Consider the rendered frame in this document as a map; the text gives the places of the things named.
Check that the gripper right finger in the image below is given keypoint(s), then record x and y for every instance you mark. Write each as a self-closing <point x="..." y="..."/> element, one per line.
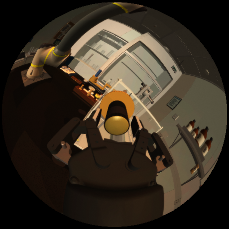
<point x="159" y="148"/>

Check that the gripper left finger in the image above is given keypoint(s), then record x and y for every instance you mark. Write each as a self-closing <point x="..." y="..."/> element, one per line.
<point x="59" y="143"/>

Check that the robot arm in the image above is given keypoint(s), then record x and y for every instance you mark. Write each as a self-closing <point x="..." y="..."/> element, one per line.
<point x="75" y="38"/>

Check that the black brass-capped torsion head knob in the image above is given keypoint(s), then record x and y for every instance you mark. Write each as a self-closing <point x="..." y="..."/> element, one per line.
<point x="116" y="120"/>

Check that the brown wooden weight block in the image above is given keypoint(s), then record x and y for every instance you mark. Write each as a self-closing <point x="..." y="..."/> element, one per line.
<point x="85" y="93"/>

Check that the small brass check weight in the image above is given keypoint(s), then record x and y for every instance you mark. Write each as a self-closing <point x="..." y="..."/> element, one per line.
<point x="81" y="87"/>

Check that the yellow round check weight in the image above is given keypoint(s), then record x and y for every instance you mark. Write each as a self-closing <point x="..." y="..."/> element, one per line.
<point x="97" y="96"/>

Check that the brass check weight with knob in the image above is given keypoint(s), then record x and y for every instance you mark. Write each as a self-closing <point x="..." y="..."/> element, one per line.
<point x="90" y="90"/>

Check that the brown bottle with white label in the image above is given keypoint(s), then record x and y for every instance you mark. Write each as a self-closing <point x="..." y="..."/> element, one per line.
<point x="190" y="124"/>
<point x="206" y="147"/>
<point x="195" y="132"/>
<point x="201" y="136"/>

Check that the grey metal clamp apparatus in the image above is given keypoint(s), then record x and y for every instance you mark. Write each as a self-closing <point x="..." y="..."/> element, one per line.
<point x="145" y="93"/>

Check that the orange graduated dial disc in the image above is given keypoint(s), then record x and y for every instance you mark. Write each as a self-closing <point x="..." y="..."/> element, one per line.
<point x="117" y="100"/>

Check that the beige square base sheet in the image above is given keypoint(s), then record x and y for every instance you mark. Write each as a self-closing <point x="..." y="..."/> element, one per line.
<point x="34" y="76"/>

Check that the brass stand with blue cap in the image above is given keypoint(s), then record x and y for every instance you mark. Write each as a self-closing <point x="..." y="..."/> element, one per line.
<point x="97" y="80"/>

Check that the orange printed card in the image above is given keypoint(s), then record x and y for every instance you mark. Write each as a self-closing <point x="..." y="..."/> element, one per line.
<point x="67" y="69"/>

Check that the white glass-fronted fume cupboard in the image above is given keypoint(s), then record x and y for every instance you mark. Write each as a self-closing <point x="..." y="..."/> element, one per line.
<point x="141" y="71"/>

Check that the white glass-door cabinet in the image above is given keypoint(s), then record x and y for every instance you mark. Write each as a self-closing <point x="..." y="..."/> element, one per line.
<point x="94" y="51"/>

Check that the grey wall shelf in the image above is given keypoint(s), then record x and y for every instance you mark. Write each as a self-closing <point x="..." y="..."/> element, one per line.
<point x="192" y="148"/>

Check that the white wall switch plate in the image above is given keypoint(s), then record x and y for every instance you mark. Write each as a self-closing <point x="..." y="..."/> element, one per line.
<point x="175" y="116"/>

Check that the dark framed wall notice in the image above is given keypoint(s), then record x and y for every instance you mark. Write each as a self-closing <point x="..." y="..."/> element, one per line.
<point x="173" y="102"/>

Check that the small green wall sign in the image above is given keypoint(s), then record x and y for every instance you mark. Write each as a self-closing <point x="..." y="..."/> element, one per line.
<point x="174" y="69"/>

